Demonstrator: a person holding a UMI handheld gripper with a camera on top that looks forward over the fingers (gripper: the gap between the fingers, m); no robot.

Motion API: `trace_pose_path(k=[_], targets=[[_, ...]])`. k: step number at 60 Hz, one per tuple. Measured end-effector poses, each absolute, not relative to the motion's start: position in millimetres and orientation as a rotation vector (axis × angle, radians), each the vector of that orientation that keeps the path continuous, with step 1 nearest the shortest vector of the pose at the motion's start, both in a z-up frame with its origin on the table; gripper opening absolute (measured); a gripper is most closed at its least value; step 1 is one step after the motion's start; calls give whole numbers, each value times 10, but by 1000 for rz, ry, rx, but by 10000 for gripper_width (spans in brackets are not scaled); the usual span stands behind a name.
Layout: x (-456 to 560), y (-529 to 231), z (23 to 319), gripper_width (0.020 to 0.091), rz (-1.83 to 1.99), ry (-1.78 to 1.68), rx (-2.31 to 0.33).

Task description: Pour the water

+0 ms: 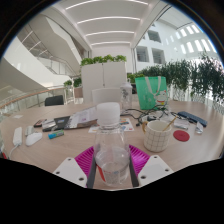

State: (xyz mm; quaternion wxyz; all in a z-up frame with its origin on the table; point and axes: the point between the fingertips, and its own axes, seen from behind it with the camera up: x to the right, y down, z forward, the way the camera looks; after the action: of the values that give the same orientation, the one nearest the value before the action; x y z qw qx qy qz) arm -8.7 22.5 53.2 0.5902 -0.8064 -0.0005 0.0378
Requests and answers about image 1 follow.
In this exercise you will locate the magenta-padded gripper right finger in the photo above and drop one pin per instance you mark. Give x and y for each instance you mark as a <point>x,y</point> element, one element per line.
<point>140,160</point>

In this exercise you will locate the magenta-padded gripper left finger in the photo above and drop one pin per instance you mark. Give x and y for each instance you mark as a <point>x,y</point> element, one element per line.
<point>85,161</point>

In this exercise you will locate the clear plastic water bottle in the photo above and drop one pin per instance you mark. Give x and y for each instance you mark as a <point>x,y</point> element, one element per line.
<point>111,160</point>

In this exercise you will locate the white grid-pattern mug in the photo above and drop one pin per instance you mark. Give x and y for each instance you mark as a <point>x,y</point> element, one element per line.
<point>156,138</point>

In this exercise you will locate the colourful sticker sheet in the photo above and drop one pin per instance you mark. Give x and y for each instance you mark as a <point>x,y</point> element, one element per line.
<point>126,125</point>

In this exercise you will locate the teal highlighter pen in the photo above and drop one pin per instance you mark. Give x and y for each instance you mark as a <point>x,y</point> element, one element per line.
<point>56,134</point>

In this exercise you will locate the open printed booklet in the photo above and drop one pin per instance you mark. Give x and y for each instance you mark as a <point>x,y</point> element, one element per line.
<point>81,118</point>

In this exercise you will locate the black notebook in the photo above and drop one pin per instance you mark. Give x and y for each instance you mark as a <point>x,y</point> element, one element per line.
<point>62,121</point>

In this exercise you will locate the wooden stir stick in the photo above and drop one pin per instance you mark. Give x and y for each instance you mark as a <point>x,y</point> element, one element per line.
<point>170,123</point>

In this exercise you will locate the flat round red coaster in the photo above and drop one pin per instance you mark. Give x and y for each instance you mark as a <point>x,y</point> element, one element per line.
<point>181,135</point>

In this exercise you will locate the white computer mouse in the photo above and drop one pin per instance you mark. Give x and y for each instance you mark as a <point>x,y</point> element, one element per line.
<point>33,139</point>

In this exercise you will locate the small black red case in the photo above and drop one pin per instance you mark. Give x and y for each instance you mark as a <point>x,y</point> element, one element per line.
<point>39,123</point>

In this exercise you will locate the small white device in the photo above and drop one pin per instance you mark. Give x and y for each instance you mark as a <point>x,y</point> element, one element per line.
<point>29,130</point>

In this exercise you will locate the clear tumbler with lid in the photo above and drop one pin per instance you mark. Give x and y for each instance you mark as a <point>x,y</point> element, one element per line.
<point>126,96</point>

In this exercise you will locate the green tote bag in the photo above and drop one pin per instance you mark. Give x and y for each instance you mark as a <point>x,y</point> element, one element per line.
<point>148,95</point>

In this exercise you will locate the dark blue keyboard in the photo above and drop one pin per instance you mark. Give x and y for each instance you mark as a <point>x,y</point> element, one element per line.
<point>192,118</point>

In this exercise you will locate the clear plastic packet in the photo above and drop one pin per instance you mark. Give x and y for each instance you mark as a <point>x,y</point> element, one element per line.
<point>199,128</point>

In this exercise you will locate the black chair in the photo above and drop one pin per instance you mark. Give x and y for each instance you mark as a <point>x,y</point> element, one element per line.
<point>54,100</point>

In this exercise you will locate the white power strip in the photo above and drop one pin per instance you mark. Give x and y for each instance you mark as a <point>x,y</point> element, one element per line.
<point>17,136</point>

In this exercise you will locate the brown planter with green plants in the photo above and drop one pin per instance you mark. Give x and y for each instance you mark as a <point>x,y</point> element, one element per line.
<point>73,82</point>

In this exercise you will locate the white paper sheet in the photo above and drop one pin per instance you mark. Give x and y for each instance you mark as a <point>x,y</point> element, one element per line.
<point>18,116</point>

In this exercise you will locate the low planter with green plants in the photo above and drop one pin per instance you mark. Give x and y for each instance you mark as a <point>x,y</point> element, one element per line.
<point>133,77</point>

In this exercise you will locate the white cabinet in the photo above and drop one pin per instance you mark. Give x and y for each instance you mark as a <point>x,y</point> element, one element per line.
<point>100,78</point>

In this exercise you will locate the glass railing with wooden handrail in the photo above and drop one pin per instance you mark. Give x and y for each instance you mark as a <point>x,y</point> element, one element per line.
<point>23,100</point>

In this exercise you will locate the row of tall green plants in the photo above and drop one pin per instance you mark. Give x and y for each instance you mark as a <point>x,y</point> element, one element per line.
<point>190,76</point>

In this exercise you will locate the green plants atop cabinet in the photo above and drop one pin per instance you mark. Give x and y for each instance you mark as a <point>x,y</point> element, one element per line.
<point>103,59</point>

